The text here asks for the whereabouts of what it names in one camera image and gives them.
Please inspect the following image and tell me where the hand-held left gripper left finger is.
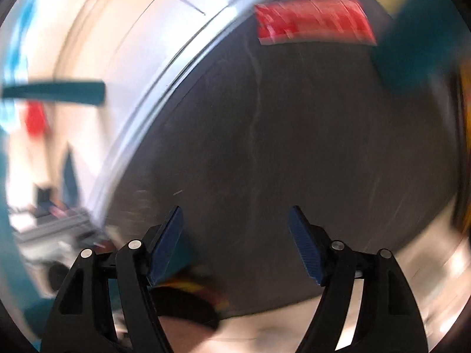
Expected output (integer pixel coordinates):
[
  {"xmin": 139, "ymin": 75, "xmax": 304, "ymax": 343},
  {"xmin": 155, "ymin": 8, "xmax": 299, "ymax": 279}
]
[{"xmin": 40, "ymin": 206, "xmax": 185, "ymax": 353}]

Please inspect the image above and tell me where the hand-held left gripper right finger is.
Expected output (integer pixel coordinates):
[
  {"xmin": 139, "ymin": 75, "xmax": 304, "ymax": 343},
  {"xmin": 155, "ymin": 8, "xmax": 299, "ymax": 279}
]
[{"xmin": 287, "ymin": 205, "xmax": 429, "ymax": 353}]

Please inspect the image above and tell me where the teal object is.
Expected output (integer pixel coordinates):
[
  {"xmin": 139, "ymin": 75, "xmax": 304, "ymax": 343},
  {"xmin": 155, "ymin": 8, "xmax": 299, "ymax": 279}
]
[{"xmin": 372, "ymin": 0, "xmax": 457, "ymax": 96}]

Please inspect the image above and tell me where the teal bar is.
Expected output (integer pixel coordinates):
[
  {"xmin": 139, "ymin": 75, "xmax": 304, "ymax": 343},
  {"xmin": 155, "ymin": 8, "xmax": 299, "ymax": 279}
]
[{"xmin": 2, "ymin": 79, "xmax": 107, "ymax": 105}]

